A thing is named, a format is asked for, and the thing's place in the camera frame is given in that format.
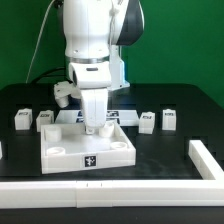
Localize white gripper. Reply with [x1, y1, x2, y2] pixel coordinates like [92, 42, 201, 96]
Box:
[68, 61, 112, 135]

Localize white square tabletop part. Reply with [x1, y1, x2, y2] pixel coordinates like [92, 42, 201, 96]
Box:
[41, 121, 136, 174]

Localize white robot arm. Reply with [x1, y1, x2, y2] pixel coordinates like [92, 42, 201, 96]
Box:
[63, 0, 144, 134]

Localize white marker plate with tags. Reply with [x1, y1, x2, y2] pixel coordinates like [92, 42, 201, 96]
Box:
[55, 110, 139, 126]

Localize white part at left edge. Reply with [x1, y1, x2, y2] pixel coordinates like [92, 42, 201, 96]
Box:
[0, 141, 3, 160]

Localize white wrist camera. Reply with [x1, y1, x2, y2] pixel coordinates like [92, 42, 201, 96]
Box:
[54, 81, 80, 108]

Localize black cable bundle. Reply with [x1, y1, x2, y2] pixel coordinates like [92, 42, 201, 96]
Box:
[30, 66, 68, 84]

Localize white L-shaped fence wall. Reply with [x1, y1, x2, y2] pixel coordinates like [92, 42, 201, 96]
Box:
[0, 140, 224, 209]

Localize white cable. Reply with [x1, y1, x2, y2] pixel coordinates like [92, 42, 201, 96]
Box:
[25, 0, 57, 84]

